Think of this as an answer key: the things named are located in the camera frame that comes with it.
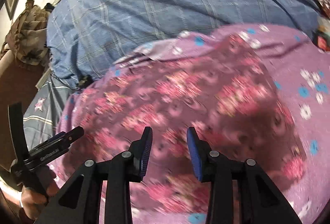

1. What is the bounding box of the maroon floral garment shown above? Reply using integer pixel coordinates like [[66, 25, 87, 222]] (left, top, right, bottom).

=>
[[75, 33, 305, 217]]

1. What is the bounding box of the large dark-framed wall picture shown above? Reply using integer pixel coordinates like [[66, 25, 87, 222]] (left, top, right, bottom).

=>
[[5, 0, 24, 20]]

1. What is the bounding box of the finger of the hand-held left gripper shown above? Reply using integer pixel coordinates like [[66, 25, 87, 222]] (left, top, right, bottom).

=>
[[33, 126, 85, 156], [8, 102, 29, 162]]

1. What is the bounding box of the grey star-pattern pillow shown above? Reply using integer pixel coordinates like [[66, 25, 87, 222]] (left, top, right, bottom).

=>
[[23, 76, 80, 147]]

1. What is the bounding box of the person's left hand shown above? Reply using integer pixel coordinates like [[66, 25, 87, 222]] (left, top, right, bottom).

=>
[[19, 165, 61, 220]]

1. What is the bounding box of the blue plaid quilt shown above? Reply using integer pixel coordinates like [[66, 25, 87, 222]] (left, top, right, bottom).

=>
[[46, 0, 323, 88]]

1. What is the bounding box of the brown camouflage cloth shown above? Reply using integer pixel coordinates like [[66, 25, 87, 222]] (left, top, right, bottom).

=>
[[0, 0, 52, 70]]

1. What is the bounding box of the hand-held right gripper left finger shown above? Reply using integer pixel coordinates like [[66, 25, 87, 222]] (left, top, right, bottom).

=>
[[33, 126, 154, 224]]

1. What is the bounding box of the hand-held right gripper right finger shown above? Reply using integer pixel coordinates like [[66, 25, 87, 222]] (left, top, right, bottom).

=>
[[186, 126, 302, 224]]

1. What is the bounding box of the small black object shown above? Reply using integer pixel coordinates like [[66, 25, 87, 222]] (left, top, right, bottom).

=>
[[77, 74, 92, 89]]

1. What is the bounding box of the purple floral bed sheet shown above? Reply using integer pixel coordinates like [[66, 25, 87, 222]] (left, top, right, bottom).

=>
[[55, 23, 330, 224]]

